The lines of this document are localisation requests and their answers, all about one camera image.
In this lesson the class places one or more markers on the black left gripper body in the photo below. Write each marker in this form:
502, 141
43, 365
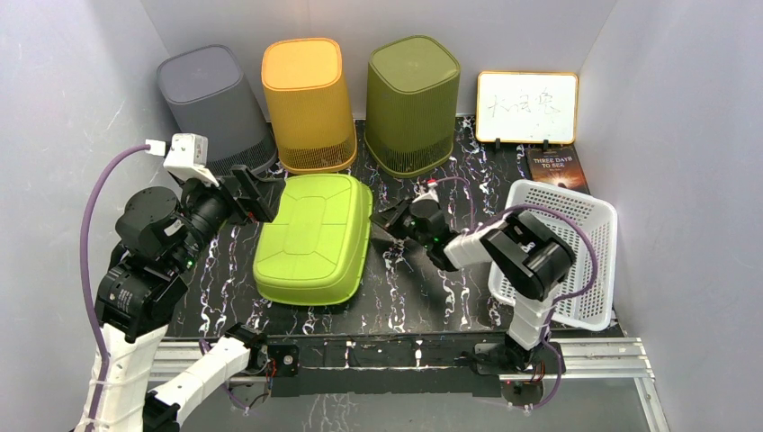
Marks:
210, 211

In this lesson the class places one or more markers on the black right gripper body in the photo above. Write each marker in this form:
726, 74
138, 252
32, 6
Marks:
421, 238

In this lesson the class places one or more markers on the lime green plastic tub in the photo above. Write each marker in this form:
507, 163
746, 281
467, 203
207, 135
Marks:
313, 253

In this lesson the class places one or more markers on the orange mesh bin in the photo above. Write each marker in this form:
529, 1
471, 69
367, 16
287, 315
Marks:
308, 101

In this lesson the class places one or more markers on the grey mesh bin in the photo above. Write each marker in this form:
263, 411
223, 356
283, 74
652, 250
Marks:
209, 94

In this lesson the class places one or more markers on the olive green mesh bin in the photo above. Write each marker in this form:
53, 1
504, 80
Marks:
411, 97

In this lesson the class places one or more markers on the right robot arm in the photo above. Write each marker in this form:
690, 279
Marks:
528, 253

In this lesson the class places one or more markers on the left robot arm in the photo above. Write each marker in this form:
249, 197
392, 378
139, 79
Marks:
132, 307

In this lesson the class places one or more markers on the dark paperback book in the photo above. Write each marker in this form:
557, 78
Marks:
558, 166

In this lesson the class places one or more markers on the small whiteboard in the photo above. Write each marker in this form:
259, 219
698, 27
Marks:
526, 107

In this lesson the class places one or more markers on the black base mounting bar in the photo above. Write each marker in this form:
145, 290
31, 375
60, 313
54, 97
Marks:
463, 377

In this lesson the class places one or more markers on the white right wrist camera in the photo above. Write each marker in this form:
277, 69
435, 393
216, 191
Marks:
430, 194

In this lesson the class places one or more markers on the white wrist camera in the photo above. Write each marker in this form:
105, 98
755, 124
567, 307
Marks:
430, 194
185, 157

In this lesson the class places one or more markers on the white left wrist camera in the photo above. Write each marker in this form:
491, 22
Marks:
185, 157

